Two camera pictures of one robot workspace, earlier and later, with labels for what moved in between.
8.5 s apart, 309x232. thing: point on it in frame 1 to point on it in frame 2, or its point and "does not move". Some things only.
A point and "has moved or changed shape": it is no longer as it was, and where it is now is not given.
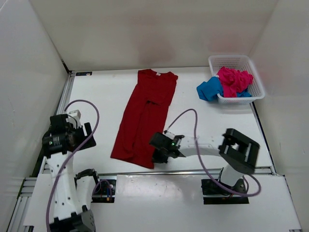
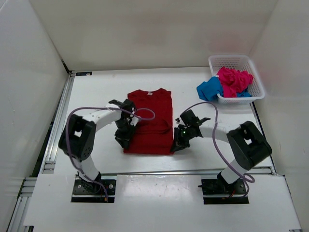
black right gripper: x=157 y=158 to x=178 y=143
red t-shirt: x=144 y=114 has moved or changed shape
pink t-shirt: x=233 y=81 does not move
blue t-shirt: x=209 y=90 does not move
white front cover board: x=175 y=202 does not move
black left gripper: x=80 y=130 to x=125 y=138
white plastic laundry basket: x=239 y=62 does not move
